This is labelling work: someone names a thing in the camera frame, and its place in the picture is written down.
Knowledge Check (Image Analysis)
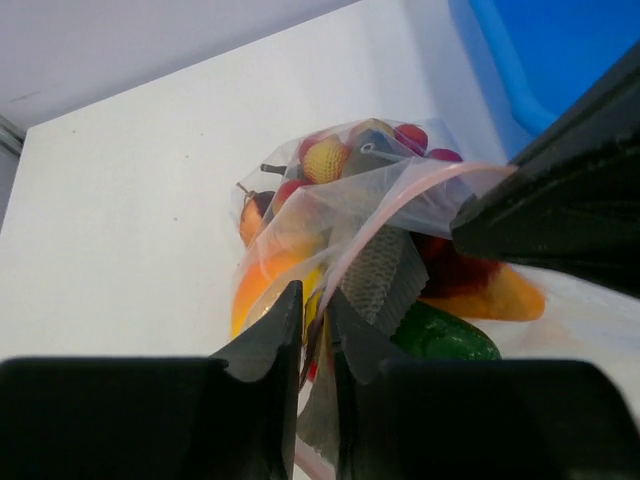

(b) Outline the clear zip top bag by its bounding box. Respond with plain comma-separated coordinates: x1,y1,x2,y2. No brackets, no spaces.
237,118,546,479

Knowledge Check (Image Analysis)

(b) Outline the orange toy fruit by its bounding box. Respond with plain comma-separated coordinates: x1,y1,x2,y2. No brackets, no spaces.
230,242,324,339

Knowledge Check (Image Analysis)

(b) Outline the blue plastic bin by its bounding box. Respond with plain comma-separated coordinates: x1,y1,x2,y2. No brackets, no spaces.
449,0,639,137

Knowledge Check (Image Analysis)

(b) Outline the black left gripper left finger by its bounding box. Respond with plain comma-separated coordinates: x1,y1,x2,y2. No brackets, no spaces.
1,281,303,479

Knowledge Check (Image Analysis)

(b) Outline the grey toy fish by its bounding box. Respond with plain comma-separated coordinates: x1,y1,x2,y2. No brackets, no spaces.
298,127,428,466

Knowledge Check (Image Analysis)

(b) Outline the green toy pepper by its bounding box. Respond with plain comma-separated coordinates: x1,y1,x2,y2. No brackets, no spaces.
391,301,502,361

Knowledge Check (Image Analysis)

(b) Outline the aluminium frame post left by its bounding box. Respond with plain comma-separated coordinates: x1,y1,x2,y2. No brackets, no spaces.
0,115,26,158

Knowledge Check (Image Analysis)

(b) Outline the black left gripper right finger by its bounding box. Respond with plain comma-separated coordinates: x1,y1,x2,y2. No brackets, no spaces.
327,293,639,479

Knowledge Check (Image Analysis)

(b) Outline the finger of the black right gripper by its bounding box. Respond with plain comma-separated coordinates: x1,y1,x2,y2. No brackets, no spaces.
451,46,639,295

